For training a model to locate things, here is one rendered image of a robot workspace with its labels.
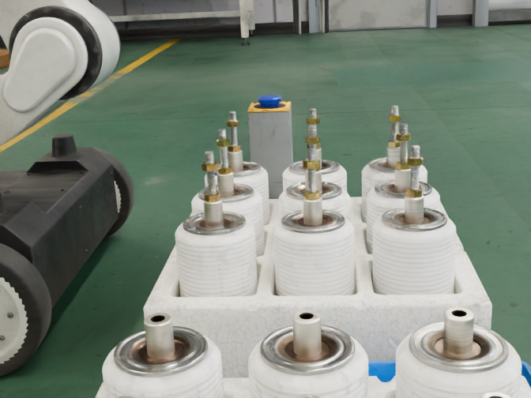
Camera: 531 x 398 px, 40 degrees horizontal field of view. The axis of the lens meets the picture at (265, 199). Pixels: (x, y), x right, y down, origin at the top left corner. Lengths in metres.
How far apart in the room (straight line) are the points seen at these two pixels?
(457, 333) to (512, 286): 0.74
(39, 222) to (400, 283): 0.57
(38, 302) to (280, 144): 0.46
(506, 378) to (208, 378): 0.22
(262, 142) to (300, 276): 0.43
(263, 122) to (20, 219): 0.41
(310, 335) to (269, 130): 0.69
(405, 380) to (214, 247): 0.33
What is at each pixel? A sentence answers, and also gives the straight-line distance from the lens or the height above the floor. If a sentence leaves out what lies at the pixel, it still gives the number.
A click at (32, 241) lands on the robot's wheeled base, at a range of 1.10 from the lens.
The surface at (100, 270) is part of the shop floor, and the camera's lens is 1.43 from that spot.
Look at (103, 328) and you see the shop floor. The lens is 1.21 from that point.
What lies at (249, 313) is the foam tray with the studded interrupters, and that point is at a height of 0.17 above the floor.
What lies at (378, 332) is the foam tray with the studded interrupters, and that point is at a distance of 0.84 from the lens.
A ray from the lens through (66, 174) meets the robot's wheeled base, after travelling 1.40.
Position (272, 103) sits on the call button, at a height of 0.32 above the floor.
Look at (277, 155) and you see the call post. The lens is 1.23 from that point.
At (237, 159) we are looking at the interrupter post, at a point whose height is 0.27.
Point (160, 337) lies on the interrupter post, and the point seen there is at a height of 0.27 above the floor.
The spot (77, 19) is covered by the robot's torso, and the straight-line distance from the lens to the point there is 1.16.
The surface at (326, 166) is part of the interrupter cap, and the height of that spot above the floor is 0.25.
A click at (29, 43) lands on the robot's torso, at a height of 0.45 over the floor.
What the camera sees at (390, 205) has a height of 0.24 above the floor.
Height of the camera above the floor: 0.55
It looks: 18 degrees down
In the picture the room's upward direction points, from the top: 3 degrees counter-clockwise
